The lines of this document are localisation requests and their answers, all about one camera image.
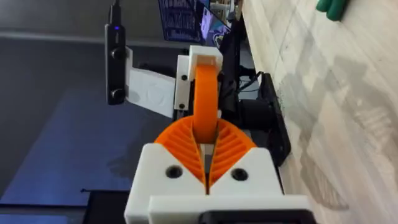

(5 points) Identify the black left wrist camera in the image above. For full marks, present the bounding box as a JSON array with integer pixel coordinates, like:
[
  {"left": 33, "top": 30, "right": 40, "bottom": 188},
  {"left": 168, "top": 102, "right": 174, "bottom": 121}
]
[{"left": 104, "top": 22, "right": 127, "bottom": 106}]

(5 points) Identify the green toy vegetable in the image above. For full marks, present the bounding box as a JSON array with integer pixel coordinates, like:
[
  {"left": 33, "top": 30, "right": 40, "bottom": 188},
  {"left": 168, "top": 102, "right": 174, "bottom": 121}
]
[{"left": 315, "top": 0, "right": 351, "bottom": 22}]

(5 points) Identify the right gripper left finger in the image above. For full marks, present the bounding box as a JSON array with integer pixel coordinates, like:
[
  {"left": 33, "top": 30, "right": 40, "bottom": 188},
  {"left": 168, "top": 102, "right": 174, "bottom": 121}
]
[{"left": 124, "top": 116, "right": 208, "bottom": 224}]

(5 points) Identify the black camera cable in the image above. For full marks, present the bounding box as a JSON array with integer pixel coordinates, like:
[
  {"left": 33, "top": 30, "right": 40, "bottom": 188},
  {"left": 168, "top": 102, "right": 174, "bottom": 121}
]
[{"left": 108, "top": 0, "right": 123, "bottom": 26}]

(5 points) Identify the computer monitor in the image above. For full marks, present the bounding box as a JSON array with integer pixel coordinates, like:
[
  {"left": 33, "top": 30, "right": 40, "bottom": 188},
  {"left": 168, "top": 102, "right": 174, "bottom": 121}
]
[{"left": 157, "top": 0, "right": 231, "bottom": 48}]

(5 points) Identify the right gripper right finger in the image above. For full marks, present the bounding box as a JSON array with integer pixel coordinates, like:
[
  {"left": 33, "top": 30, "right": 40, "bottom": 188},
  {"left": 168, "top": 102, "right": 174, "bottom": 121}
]
[{"left": 208, "top": 118, "right": 285, "bottom": 196}]

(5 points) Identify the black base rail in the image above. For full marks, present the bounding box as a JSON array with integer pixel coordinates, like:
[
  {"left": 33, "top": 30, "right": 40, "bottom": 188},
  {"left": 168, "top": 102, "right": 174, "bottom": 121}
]
[{"left": 259, "top": 72, "right": 292, "bottom": 167}]

